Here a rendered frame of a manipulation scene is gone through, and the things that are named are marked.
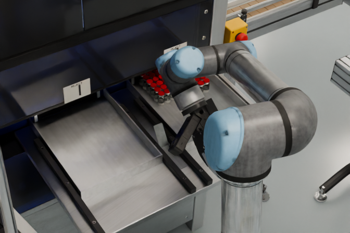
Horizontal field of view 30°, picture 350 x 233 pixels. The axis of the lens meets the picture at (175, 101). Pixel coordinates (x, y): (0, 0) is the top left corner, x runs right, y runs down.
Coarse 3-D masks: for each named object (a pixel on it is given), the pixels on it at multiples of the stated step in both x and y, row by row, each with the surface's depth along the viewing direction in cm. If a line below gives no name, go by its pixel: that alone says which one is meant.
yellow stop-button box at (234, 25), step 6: (228, 18) 217; (234, 18) 217; (228, 24) 214; (234, 24) 214; (240, 24) 214; (246, 24) 214; (228, 30) 213; (234, 30) 212; (240, 30) 214; (246, 30) 216; (228, 36) 214; (234, 36) 214; (228, 42) 215
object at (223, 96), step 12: (132, 84) 208; (216, 84) 214; (144, 96) 209; (204, 96) 210; (216, 96) 210; (228, 96) 210; (156, 108) 205; (168, 108) 205; (168, 120) 201; (180, 120) 201; (192, 144) 191
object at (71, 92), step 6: (72, 84) 186; (78, 84) 187; (84, 84) 189; (66, 90) 186; (72, 90) 187; (78, 90) 189; (84, 90) 190; (90, 90) 192; (66, 96) 187; (72, 96) 189; (78, 96) 190; (66, 102) 189
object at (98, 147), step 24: (48, 120) 199; (72, 120) 199; (96, 120) 200; (120, 120) 200; (48, 144) 187; (72, 144) 192; (96, 144) 192; (120, 144) 193; (144, 144) 193; (72, 168) 185; (96, 168) 185; (120, 168) 186; (144, 168) 184; (96, 192) 179
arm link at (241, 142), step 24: (216, 120) 125; (240, 120) 124; (264, 120) 125; (288, 120) 125; (216, 144) 125; (240, 144) 123; (264, 144) 124; (288, 144) 126; (216, 168) 126; (240, 168) 126; (264, 168) 128; (240, 192) 131; (240, 216) 134
